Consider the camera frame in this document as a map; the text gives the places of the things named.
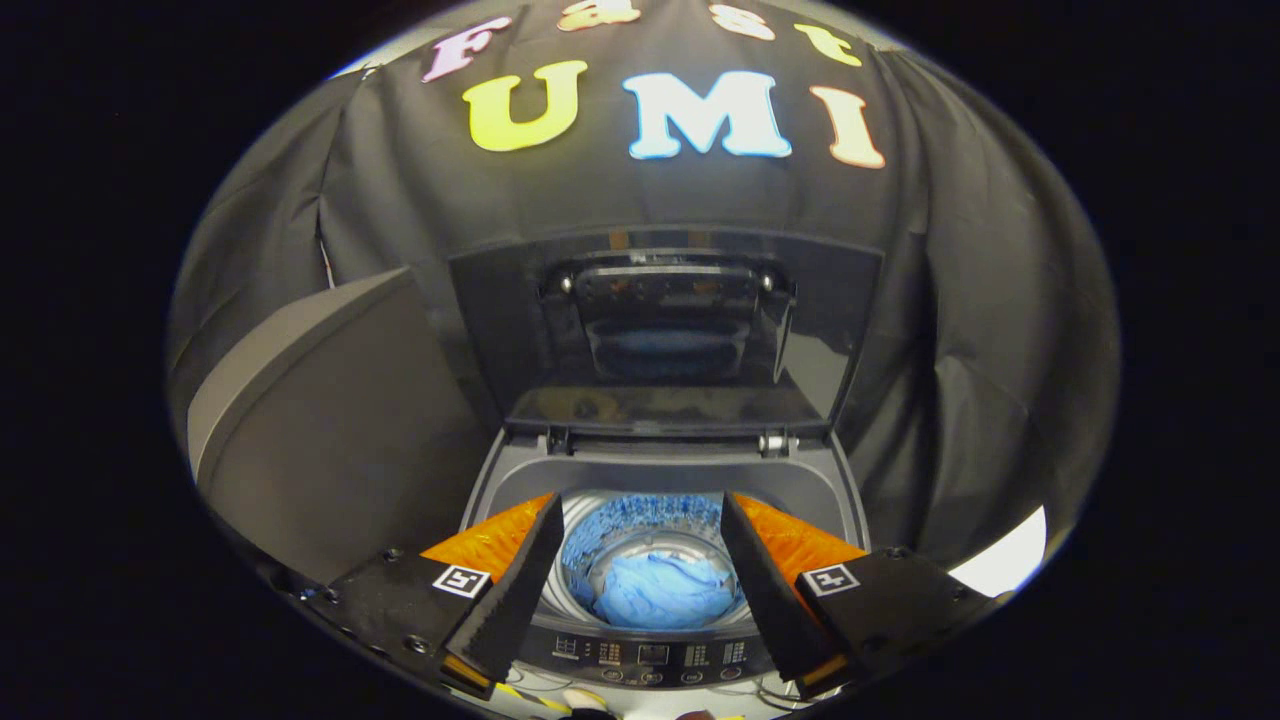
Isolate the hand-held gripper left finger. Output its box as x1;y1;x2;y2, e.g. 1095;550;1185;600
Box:
300;492;567;701

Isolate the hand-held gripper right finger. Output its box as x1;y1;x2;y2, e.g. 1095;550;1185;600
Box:
720;490;1001;704

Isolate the light blue polo shirt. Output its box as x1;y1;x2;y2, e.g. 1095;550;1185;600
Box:
592;550;743;631

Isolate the grey washing machine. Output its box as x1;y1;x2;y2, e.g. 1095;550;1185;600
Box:
460;428;873;691

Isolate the dark washing machine lid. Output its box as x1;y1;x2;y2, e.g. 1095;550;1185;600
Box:
447;228;884;443

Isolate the grey cabinet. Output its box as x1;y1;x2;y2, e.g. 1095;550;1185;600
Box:
187;267;498;587

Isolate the black backdrop cloth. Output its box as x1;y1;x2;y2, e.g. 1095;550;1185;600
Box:
165;0;1121;573

